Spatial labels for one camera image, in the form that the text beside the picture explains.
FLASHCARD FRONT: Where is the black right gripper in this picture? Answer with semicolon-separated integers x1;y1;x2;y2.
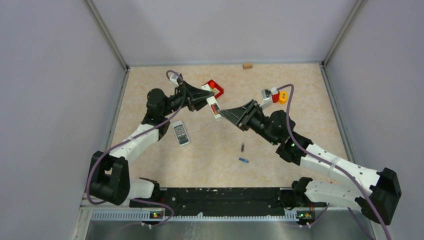
220;99;279;146

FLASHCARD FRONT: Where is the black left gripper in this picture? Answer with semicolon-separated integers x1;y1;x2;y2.
161;80;215;117

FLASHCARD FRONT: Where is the red AAA battery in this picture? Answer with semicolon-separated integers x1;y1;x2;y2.
210;103;220;116

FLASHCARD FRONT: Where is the grey remote control with buttons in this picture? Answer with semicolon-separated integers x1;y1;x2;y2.
171;120;190;147

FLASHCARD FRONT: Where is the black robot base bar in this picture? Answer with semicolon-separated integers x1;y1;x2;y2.
129;187;326;217

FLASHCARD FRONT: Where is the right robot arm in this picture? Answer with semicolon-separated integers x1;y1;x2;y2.
219;99;402;226

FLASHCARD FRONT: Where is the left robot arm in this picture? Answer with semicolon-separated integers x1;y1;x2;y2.
86;81;214;207

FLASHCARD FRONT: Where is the red toy bin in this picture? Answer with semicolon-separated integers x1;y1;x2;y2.
206;79;224;99

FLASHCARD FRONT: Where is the red oval toy block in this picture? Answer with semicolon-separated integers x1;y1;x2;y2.
270;87;280;103

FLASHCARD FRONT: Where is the tan wooden block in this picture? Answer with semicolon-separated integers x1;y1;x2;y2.
242;62;253;70

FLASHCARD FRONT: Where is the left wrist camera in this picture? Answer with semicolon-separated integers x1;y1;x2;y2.
168;73;180;88

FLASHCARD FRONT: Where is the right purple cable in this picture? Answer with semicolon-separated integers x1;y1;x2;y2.
276;83;393;240

